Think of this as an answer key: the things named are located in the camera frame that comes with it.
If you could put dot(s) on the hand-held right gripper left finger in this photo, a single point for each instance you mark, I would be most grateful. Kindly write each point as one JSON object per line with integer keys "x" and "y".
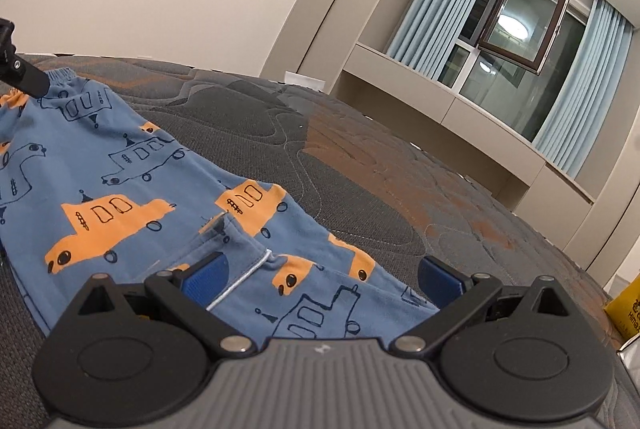
{"x": 206, "y": 278}

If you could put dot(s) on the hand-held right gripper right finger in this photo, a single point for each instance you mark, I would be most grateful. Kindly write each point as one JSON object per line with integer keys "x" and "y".
{"x": 442, "y": 281}

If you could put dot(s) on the beige window bench cabinet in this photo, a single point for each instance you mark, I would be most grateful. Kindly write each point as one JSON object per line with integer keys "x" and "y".
{"x": 450, "y": 109}

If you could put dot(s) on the blue pants with orange cars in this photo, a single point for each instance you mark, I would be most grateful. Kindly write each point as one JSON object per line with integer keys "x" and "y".
{"x": 150, "y": 169}

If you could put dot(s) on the white plastic bag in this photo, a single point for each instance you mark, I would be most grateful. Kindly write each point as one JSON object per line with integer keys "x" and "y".
{"x": 631, "y": 351}

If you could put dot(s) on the brown open window sash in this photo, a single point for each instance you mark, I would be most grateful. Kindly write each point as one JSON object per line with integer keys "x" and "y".
{"x": 547, "y": 24}

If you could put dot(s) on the window with white frame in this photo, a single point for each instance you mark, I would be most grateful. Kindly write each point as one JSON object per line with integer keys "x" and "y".
{"x": 500, "y": 79}

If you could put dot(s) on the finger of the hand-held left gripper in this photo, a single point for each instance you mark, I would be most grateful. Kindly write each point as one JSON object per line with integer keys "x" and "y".
{"x": 27, "y": 76}

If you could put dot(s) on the grey quilted mattress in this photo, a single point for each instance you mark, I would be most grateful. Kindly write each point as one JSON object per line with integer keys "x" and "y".
{"x": 350, "y": 159}

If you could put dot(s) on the yellow printed bag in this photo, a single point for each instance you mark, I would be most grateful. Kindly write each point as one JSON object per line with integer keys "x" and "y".
{"x": 625, "y": 319}

